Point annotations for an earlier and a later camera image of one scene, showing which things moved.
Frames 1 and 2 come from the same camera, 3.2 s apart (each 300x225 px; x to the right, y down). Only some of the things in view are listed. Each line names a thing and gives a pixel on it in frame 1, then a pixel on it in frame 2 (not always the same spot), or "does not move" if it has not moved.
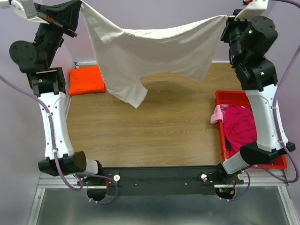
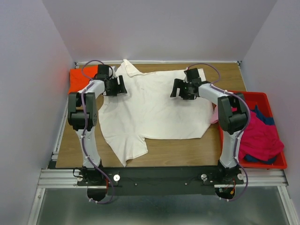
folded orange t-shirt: [86, 80] does not move
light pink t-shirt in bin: [219, 114] does not move
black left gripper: [64, 15] -> [120, 88]
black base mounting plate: [162, 181] does not move
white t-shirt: [188, 48] -> [147, 110]
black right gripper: [231, 22] -> [179, 84]
